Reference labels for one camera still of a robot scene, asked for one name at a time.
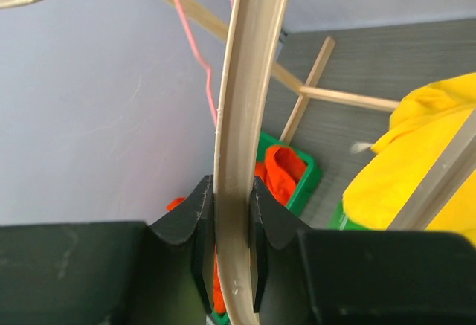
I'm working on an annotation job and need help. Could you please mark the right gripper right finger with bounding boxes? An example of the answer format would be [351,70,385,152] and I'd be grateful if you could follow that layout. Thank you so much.
[249,178,475,324]

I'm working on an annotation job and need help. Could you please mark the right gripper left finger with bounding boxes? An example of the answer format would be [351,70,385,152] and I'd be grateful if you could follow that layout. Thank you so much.
[1,176,214,324]

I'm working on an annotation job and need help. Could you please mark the orange shorts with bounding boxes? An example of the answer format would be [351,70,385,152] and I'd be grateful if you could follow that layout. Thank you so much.
[166,144,307,315]

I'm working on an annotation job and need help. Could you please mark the yellow shorts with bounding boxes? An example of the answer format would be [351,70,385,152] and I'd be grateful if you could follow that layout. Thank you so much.
[342,73,475,230]

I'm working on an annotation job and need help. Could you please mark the white wooden hanger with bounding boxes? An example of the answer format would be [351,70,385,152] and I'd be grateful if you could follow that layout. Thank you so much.
[0,0,476,325]

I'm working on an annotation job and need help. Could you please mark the pink wire hanger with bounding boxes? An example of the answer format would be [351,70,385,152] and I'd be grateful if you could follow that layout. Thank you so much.
[173,0,221,129]

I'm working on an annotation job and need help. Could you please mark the green clipboard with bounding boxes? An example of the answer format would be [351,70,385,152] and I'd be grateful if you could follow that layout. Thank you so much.
[328,202,367,231]

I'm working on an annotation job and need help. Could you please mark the green plastic tray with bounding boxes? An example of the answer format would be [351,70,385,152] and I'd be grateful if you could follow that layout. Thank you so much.
[215,133,322,324]

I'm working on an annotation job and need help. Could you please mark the wooden clothes rack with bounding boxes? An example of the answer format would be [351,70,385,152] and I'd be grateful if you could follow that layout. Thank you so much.
[165,0,399,143]

